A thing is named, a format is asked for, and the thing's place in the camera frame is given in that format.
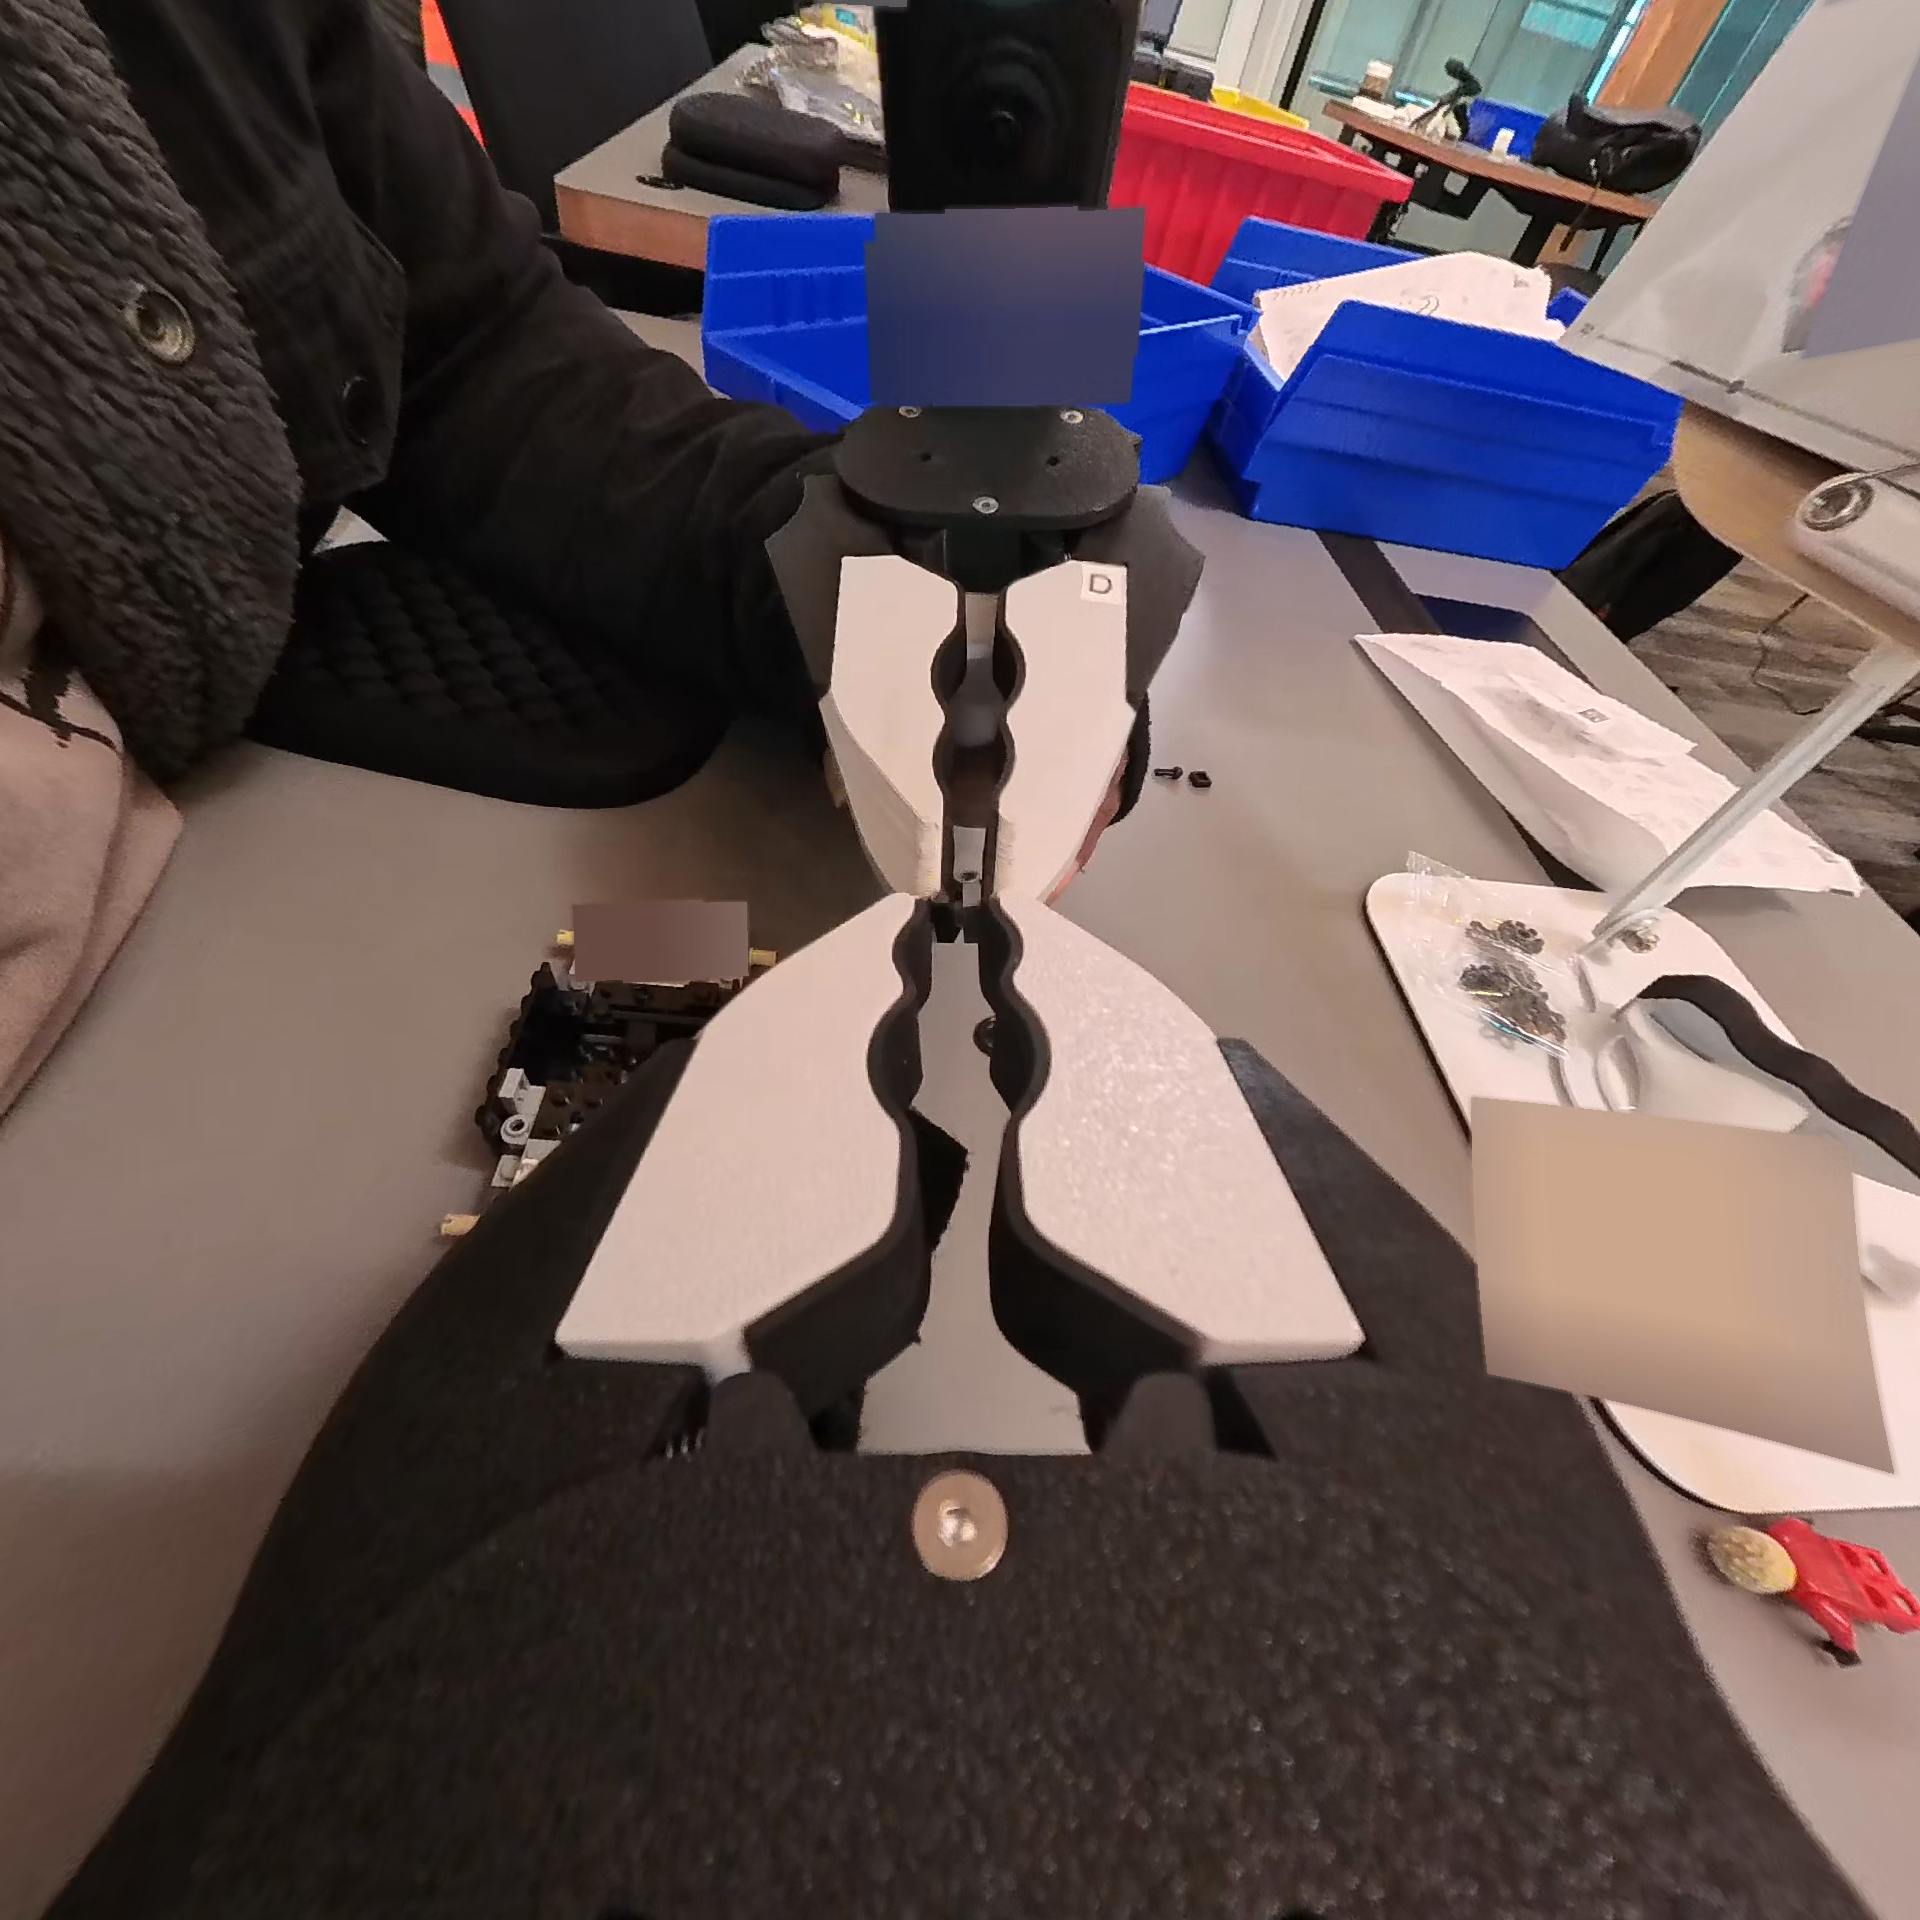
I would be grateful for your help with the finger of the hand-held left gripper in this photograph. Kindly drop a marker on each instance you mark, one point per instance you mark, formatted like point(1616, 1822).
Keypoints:
point(1073, 690)
point(885, 704)

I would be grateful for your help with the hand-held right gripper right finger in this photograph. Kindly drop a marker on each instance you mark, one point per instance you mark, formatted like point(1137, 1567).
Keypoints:
point(1156, 1200)

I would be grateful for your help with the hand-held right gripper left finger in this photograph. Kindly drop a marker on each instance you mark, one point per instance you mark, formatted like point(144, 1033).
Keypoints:
point(750, 1171)

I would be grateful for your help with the toy brick car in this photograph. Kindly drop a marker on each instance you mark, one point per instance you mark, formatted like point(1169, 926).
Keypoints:
point(580, 1050)

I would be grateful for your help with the person's left forearm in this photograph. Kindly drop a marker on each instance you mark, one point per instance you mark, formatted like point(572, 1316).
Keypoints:
point(600, 451)

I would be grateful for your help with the grey desk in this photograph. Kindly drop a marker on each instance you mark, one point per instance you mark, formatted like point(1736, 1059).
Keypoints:
point(376, 931)

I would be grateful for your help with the person's left hand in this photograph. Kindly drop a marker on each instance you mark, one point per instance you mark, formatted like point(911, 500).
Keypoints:
point(1126, 787)

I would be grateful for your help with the red plastic bin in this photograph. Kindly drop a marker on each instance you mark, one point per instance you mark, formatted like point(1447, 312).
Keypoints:
point(1244, 182)

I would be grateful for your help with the black zip pouch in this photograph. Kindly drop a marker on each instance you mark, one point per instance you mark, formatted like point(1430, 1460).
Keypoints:
point(750, 143)

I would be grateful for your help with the clear bag of black parts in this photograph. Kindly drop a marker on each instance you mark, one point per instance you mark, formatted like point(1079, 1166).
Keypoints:
point(1517, 990)

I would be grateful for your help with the black mesh chair seat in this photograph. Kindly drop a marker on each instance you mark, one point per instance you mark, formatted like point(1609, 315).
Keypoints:
point(452, 674)

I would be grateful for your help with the clear plastic bags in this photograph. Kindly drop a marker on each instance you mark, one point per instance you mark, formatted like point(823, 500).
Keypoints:
point(809, 75)

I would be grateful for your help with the wooden table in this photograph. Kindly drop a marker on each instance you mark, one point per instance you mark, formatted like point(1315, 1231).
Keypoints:
point(629, 210)
point(1485, 167)

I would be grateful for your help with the white paper sheets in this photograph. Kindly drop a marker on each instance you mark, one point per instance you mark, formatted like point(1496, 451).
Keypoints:
point(1396, 306)

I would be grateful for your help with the yellow plastic bin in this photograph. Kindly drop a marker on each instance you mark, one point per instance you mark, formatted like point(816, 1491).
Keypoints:
point(1261, 100)

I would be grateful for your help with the white instruction paper sheet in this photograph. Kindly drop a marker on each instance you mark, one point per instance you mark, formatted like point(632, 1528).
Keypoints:
point(1547, 735)

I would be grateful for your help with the white curved plastic part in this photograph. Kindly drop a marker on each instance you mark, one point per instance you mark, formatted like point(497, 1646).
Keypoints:
point(1694, 1043)

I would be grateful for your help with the orange reflective vest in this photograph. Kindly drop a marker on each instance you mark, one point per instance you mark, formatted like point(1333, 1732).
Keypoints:
point(452, 75)

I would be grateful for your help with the beige sweatshirt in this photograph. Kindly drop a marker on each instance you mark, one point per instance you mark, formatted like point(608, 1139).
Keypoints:
point(77, 900)

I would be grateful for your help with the instruction booklet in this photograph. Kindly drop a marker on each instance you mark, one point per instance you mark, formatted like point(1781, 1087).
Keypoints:
point(1694, 225)

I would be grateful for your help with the black fleece jacket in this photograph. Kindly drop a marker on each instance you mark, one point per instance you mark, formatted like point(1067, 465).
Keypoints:
point(135, 451)

